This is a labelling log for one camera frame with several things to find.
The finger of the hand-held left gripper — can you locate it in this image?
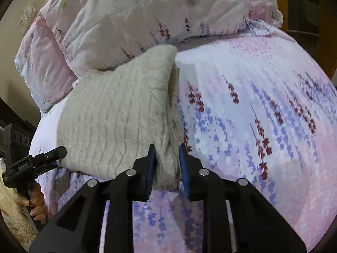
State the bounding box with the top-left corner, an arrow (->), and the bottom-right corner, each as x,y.
32,146 -> 67,165
35,162 -> 59,176

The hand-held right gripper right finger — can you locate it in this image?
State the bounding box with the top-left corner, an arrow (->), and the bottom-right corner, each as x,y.
179,144 -> 307,253

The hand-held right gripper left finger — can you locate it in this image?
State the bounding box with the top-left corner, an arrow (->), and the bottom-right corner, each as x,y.
29,144 -> 158,253

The beige cable-knit sweater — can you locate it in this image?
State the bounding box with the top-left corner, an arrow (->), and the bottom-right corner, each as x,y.
56,44 -> 185,191

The person's left hand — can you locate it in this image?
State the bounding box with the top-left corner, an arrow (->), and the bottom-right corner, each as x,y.
14,184 -> 47,221

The black furniture with holes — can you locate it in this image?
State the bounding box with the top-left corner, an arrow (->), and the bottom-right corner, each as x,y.
0,120 -> 38,165

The cream fleece jacket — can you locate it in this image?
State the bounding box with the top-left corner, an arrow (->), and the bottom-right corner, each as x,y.
0,157 -> 39,244

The floral pillow with tree print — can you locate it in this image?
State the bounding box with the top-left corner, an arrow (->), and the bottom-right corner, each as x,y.
14,13 -> 78,112

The floral pink bedsheet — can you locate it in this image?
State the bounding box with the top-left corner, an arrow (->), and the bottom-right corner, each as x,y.
30,0 -> 337,253

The pink floral pillow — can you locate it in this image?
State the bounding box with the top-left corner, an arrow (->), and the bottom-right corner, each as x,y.
39,0 -> 249,72

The wooden cabinet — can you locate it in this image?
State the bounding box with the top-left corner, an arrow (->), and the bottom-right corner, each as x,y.
274,0 -> 337,48

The white wall switch plate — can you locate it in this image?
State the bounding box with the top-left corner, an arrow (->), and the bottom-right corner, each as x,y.
18,2 -> 38,30

